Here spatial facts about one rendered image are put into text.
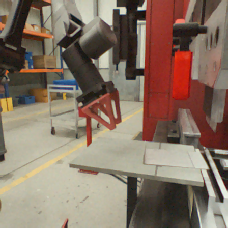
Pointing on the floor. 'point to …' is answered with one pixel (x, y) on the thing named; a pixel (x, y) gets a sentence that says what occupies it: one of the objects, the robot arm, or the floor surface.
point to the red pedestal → (87, 135)
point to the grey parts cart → (73, 116)
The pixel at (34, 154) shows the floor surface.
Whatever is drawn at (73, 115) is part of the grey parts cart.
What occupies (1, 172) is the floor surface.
